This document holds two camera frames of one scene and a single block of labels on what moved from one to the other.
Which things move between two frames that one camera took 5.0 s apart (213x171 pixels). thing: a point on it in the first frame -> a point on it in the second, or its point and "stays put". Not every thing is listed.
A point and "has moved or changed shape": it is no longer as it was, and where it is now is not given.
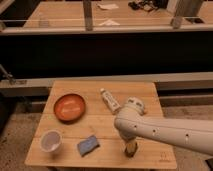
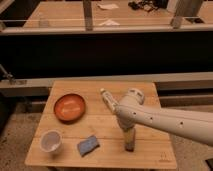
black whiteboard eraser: x=130 y=154 has moved or changed shape
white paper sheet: x=108 y=6 stays put
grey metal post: x=88 y=14 stays put
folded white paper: x=109 y=22 stays put
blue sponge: x=87 y=145 stays put
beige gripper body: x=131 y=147 -> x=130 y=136
